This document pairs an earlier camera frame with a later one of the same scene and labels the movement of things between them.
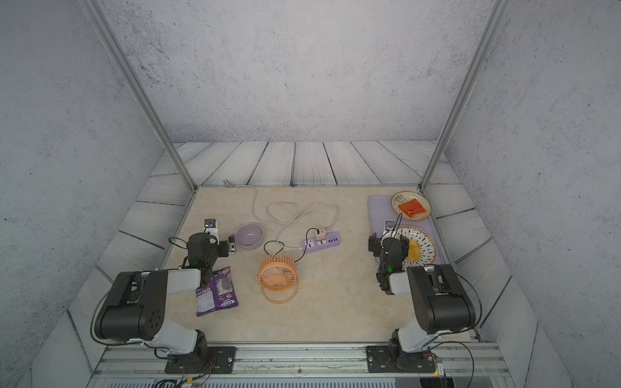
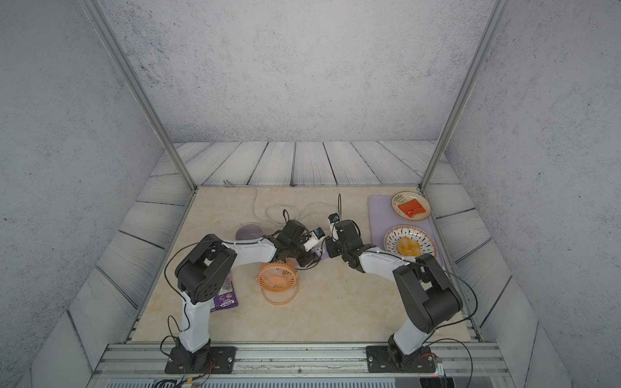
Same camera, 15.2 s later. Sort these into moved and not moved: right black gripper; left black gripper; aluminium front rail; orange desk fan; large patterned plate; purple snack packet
Moved: left black gripper; right black gripper
Not moved: orange desk fan; large patterned plate; purple snack packet; aluminium front rail
